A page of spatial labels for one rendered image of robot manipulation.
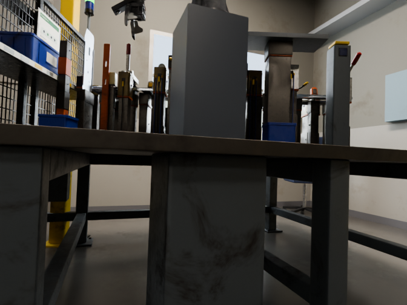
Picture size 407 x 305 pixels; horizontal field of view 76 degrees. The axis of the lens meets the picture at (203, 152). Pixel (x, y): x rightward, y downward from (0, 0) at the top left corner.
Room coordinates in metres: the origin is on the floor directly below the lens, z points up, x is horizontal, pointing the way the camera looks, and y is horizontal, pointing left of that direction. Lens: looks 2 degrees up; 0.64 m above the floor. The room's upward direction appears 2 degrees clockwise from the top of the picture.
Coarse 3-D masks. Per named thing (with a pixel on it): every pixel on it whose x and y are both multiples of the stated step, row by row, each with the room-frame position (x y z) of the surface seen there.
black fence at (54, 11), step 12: (12, 0) 1.25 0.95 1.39; (36, 0) 1.42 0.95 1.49; (12, 12) 1.25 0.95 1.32; (36, 12) 1.43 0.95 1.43; (36, 24) 1.43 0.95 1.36; (60, 24) 1.66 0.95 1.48; (60, 36) 1.68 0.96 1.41; (72, 36) 1.82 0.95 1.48; (72, 72) 1.85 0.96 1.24; (0, 84) 1.20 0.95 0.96; (36, 96) 1.44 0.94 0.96; (36, 108) 1.45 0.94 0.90; (72, 108) 1.88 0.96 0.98; (12, 120) 1.29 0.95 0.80; (36, 120) 1.46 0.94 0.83
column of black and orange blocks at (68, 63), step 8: (64, 48) 1.25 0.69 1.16; (64, 56) 1.25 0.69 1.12; (64, 64) 1.25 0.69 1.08; (64, 72) 1.25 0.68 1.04; (64, 80) 1.25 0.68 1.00; (64, 88) 1.25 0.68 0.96; (56, 96) 1.25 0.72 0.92; (64, 96) 1.25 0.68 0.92; (56, 104) 1.25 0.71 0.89; (64, 104) 1.25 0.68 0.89; (56, 112) 1.25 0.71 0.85; (64, 112) 1.26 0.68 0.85
